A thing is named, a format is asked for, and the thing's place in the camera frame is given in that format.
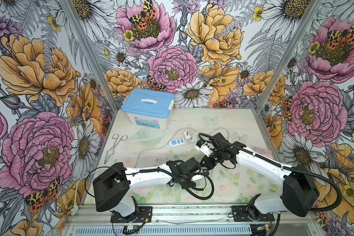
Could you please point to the aluminium corner post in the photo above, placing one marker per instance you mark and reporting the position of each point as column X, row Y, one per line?
column 79, row 32
column 303, row 26

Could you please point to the clear green plastic bag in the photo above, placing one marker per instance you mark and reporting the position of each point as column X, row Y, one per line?
column 147, row 134

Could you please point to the pink packet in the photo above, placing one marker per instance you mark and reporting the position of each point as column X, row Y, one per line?
column 264, row 152

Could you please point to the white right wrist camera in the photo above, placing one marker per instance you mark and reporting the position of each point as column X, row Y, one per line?
column 204, row 148

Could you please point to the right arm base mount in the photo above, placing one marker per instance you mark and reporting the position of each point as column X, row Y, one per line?
column 243, row 213

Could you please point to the blue lid storage box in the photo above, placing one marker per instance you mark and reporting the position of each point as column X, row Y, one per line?
column 149, row 108

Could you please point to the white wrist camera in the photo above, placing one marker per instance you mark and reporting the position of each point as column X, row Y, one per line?
column 196, row 177
column 204, row 148

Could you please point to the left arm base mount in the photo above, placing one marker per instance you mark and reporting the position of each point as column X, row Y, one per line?
column 142, row 214

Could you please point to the aluminium front rail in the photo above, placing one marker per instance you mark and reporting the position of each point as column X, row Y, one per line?
column 162, row 214

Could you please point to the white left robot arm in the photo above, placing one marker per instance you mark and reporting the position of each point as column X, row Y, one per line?
column 111, row 186

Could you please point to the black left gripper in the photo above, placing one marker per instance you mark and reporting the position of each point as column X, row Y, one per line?
column 187, row 185

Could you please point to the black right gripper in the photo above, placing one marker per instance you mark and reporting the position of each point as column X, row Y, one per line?
column 208, row 165

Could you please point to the white charger adapter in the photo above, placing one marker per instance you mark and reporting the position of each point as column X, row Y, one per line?
column 188, row 136

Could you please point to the floral table mat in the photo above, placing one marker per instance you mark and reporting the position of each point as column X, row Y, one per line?
column 238, row 185

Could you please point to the metal scissor tongs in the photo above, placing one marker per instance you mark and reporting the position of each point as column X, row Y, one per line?
column 117, row 139

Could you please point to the white power strip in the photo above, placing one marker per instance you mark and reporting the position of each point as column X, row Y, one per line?
column 177, row 142

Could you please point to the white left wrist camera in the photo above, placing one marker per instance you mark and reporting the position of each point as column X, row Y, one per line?
column 196, row 177

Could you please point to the aluminium right corner post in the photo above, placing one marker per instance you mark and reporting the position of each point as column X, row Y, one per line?
column 303, row 26

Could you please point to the aluminium left corner post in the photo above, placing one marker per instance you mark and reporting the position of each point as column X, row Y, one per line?
column 79, row 32

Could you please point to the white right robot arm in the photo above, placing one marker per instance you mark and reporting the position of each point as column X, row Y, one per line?
column 299, row 191

